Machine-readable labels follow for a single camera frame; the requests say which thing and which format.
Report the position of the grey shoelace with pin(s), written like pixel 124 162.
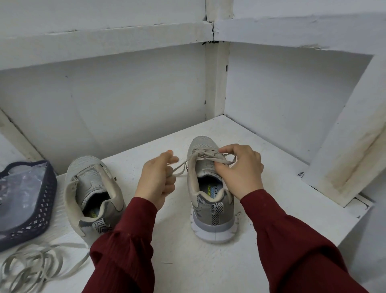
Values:
pixel 30 265
pixel 202 156

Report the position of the person's right forearm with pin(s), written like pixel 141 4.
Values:
pixel 295 247

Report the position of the grey mesh shoe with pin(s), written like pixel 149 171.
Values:
pixel 96 208
pixel 212 220

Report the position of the person's left forearm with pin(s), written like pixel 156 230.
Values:
pixel 123 253

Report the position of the dark plastic lattice basket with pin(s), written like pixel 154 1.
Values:
pixel 30 220

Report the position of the clear plastic bag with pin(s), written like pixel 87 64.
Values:
pixel 18 196

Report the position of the person's right hand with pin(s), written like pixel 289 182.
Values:
pixel 244 172

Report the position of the person's left hand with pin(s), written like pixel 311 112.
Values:
pixel 155 181

